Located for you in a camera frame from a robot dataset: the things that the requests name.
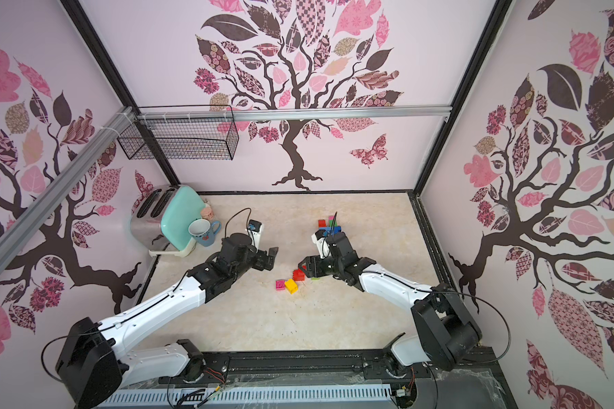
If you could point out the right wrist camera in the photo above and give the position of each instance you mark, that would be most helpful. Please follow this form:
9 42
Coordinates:
319 240

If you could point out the aluminium frame rail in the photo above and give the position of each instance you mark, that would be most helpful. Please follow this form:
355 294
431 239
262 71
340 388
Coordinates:
301 114
15 238

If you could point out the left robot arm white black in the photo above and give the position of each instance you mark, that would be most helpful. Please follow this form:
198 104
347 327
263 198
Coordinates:
99 357

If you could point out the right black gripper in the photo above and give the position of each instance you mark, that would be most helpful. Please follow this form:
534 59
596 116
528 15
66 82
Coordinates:
317 266

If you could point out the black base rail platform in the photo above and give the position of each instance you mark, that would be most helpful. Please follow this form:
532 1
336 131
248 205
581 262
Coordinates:
421 385

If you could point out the aluminium frame rail back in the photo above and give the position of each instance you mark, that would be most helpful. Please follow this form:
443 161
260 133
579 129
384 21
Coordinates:
301 114

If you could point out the mint green toaster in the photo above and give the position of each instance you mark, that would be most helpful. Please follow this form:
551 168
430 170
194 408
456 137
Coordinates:
160 222

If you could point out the black wire basket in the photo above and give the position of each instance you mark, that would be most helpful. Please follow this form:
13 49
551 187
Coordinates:
202 132

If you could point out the blue floral mug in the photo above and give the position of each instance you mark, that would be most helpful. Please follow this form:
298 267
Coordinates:
204 231

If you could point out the aluminium frame rail left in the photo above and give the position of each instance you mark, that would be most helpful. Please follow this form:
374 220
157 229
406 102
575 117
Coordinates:
15 238

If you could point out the white slotted cable duct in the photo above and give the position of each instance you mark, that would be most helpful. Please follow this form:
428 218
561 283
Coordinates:
312 396

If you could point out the yellow lego brick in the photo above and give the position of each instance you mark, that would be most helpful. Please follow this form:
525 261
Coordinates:
291 286

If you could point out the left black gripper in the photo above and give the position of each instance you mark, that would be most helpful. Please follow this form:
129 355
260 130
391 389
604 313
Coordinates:
262 264

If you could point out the pink patterned small jar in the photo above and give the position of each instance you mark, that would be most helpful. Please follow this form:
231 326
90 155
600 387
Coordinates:
207 213

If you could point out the blue long lego brick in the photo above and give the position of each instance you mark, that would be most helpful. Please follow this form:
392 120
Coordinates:
329 230

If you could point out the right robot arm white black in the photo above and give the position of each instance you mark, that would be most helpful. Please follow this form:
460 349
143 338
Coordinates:
446 333

